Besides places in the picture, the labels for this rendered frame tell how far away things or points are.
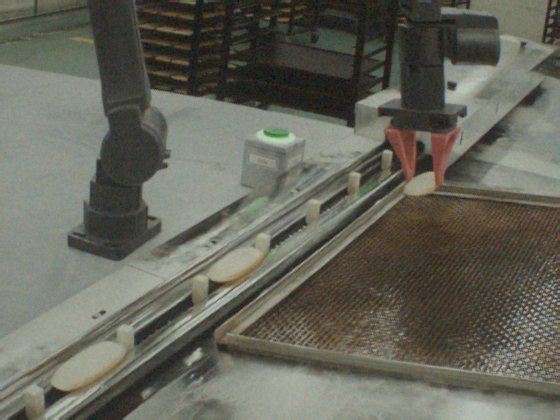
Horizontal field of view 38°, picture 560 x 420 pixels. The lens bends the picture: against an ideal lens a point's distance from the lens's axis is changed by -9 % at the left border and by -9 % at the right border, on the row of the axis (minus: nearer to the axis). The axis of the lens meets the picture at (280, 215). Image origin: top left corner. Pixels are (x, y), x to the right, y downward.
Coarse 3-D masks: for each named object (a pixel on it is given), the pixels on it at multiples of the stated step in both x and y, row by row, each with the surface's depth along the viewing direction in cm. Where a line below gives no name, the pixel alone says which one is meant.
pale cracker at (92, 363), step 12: (96, 348) 78; (108, 348) 79; (120, 348) 79; (72, 360) 76; (84, 360) 76; (96, 360) 76; (108, 360) 77; (120, 360) 78; (60, 372) 74; (72, 372) 74; (84, 372) 74; (96, 372) 75; (60, 384) 73; (72, 384) 73; (84, 384) 73
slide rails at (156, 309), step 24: (360, 168) 136; (336, 192) 125; (360, 192) 126; (288, 216) 115; (288, 240) 108; (264, 264) 102; (192, 288) 94; (144, 312) 88; (192, 312) 89; (48, 384) 73; (96, 384) 74; (0, 408) 69; (24, 408) 70; (48, 408) 70
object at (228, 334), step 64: (448, 192) 115; (512, 192) 111; (320, 256) 95; (448, 256) 94; (512, 256) 92; (256, 320) 81; (320, 320) 80; (448, 320) 78; (512, 320) 77; (512, 384) 64
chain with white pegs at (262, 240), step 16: (416, 144) 151; (384, 160) 139; (352, 176) 127; (352, 192) 128; (304, 224) 116; (256, 240) 104; (192, 304) 93; (128, 336) 80; (144, 336) 85; (32, 400) 68; (48, 400) 72; (32, 416) 69
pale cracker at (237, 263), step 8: (240, 248) 103; (248, 248) 103; (256, 248) 104; (224, 256) 101; (232, 256) 100; (240, 256) 100; (248, 256) 101; (256, 256) 101; (216, 264) 98; (224, 264) 98; (232, 264) 98; (240, 264) 99; (248, 264) 99; (256, 264) 101; (208, 272) 97; (216, 272) 97; (224, 272) 97; (232, 272) 97; (240, 272) 98; (216, 280) 96; (224, 280) 96; (232, 280) 97
